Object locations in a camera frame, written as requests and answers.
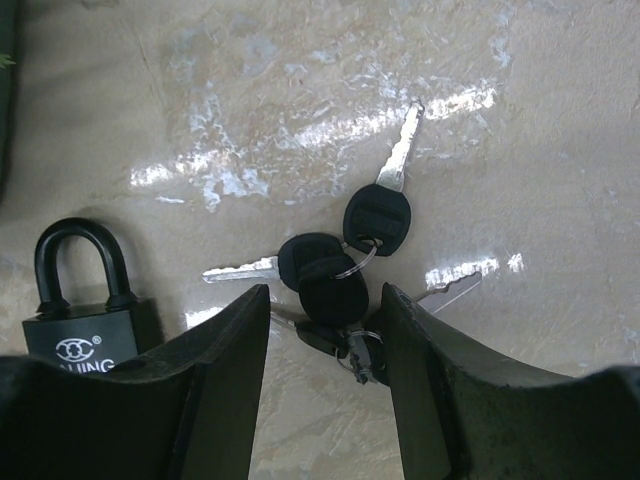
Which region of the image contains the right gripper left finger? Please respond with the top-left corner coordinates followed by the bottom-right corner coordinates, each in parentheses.
top-left (1, 284), bottom-right (270, 479)

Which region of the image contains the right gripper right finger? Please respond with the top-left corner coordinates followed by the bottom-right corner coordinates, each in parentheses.
top-left (381, 284), bottom-right (639, 479)

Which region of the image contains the black padlock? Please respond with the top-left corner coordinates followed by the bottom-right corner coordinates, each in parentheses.
top-left (22, 217), bottom-right (163, 375)

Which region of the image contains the small black key bunch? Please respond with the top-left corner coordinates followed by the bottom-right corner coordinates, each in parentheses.
top-left (271, 312), bottom-right (389, 386)

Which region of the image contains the green pineapple crown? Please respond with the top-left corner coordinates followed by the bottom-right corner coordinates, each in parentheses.
top-left (0, 53), bottom-right (16, 70)

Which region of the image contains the grey fruit tray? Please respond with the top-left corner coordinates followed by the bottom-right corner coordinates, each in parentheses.
top-left (1, 0), bottom-right (21, 197)

